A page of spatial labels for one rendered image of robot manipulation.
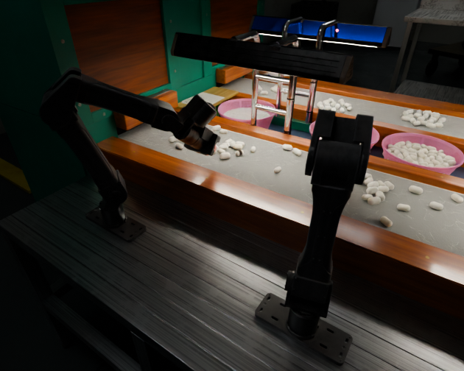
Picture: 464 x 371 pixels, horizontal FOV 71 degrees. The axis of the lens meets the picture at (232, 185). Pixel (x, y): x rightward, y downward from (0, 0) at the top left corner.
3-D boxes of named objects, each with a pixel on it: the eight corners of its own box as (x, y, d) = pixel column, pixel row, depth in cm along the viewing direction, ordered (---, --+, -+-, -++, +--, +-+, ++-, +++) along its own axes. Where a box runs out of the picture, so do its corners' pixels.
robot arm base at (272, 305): (270, 271, 73) (254, 293, 68) (361, 316, 63) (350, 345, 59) (268, 294, 77) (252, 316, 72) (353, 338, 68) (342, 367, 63)
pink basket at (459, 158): (451, 201, 107) (463, 176, 102) (367, 177, 119) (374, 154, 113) (456, 165, 126) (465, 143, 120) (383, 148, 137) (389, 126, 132)
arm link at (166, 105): (175, 103, 90) (51, 58, 73) (184, 115, 83) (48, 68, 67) (160, 142, 94) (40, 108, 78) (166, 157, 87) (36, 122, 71)
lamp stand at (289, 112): (270, 172, 121) (281, 43, 96) (225, 157, 129) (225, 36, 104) (292, 152, 134) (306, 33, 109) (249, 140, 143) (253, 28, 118)
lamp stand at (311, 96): (310, 133, 149) (326, 25, 124) (270, 123, 158) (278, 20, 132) (324, 119, 162) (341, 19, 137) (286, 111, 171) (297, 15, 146)
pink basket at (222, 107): (282, 138, 145) (284, 118, 139) (222, 142, 141) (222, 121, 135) (266, 115, 166) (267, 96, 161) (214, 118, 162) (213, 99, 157)
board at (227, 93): (199, 114, 143) (199, 112, 142) (173, 107, 150) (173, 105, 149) (238, 93, 166) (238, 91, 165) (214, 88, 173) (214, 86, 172)
